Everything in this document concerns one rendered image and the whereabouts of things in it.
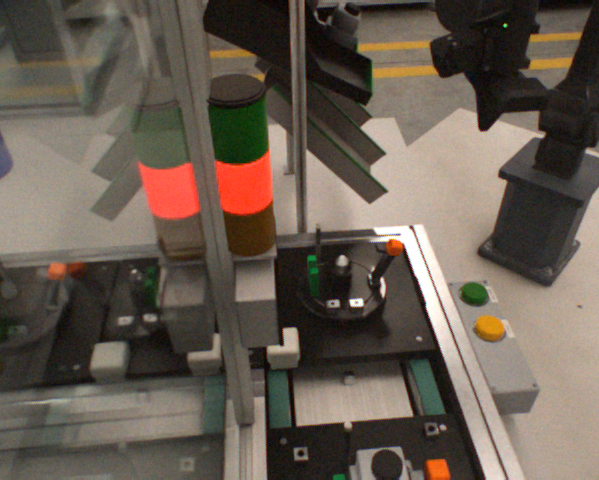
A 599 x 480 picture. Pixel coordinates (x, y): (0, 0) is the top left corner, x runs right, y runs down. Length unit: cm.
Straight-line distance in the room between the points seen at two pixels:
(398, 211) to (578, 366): 47
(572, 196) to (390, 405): 45
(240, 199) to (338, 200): 78
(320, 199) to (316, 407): 57
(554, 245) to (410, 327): 36
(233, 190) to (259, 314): 12
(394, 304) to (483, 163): 64
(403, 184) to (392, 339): 56
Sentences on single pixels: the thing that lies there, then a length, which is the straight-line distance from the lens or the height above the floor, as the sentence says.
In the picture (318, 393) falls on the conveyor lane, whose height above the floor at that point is 92.
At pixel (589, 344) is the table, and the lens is 105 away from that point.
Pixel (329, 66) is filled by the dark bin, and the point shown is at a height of 122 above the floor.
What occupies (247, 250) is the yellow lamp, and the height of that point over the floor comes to 127.
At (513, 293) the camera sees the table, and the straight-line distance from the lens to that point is 108.
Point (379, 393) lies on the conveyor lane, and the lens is 83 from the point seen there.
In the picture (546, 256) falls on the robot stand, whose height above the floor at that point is 91.
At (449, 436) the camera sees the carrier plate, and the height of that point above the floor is 97.
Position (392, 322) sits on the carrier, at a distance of 84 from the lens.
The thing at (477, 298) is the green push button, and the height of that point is 97.
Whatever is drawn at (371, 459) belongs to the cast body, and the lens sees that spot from 58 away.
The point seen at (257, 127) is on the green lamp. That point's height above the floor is 139.
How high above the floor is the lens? 160
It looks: 41 degrees down
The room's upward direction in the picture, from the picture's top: 2 degrees counter-clockwise
